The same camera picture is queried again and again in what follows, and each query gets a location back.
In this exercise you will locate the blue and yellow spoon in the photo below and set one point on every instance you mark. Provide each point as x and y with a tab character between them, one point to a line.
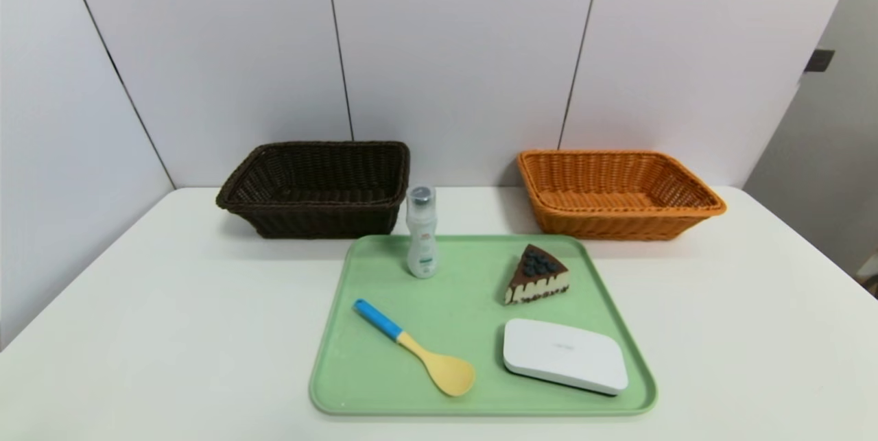
449	372

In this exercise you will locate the orange wicker basket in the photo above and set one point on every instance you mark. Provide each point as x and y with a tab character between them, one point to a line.
617	221

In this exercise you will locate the dark square wall fixture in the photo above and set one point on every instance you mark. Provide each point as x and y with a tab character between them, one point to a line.
820	60

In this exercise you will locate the clear lotion bottle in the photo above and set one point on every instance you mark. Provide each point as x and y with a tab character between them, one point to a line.
422	242

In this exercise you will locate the green plastic tray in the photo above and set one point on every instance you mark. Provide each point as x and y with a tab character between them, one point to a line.
466	331

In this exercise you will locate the chocolate blueberry cake slice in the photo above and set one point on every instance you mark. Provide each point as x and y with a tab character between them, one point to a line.
538	276

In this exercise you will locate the white rectangular case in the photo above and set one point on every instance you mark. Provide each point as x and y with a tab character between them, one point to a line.
562	355

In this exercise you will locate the dark brown wicker basket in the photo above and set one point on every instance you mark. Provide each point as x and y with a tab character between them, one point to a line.
343	218

